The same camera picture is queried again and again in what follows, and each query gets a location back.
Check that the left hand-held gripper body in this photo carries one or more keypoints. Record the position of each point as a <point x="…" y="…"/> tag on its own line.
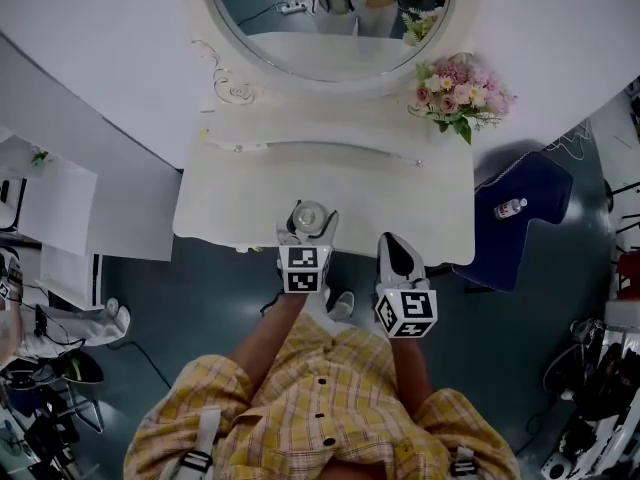
<point x="304" y="268"/>

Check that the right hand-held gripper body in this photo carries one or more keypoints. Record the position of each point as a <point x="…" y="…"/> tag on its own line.
<point x="407" y="310"/>

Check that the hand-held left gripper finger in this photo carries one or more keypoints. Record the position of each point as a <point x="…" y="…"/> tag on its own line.
<point x="287" y="228"/>
<point x="330" y="228"/>

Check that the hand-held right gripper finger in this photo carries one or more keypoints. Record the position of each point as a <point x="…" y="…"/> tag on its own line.
<point x="389" y="263"/>
<point x="412" y="268"/>

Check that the small clear glass jar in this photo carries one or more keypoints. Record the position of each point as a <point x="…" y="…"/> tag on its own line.
<point x="307" y="216"/>

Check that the person's right forearm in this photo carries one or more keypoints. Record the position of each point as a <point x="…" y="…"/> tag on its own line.
<point x="410" y="378"/>

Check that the person's left forearm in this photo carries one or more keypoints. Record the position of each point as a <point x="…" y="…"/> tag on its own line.
<point x="272" y="348"/>

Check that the white vanity table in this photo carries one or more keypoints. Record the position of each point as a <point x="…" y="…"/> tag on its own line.
<point x="380" y="203"/>

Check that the person's white shoe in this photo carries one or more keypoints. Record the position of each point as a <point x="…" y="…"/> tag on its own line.
<point x="341" y="307"/>

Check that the clear water bottle red label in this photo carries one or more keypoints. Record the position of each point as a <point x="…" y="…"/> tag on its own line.
<point x="509" y="209"/>

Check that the yellow plaid shirt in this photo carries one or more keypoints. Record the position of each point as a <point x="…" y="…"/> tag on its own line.
<point x="325" y="408"/>

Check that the dark blue chair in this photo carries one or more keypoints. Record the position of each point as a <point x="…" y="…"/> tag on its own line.
<point x="520" y="188"/>

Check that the oval white-framed mirror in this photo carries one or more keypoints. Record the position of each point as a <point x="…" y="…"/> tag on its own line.
<point x="300" y="53"/>

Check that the pink flower bouquet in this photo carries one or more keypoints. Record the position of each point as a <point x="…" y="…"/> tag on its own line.
<point x="462" y="93"/>

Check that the small white device box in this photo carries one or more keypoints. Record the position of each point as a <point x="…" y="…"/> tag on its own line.
<point x="555" y="467"/>

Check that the red object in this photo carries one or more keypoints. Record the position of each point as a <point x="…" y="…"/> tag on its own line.
<point x="629" y="273"/>

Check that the white shelf unit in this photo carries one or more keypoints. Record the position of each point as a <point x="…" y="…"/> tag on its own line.
<point x="60" y="213"/>

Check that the small green potted plant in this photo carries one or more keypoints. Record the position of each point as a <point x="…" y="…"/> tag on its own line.
<point x="39" y="157"/>

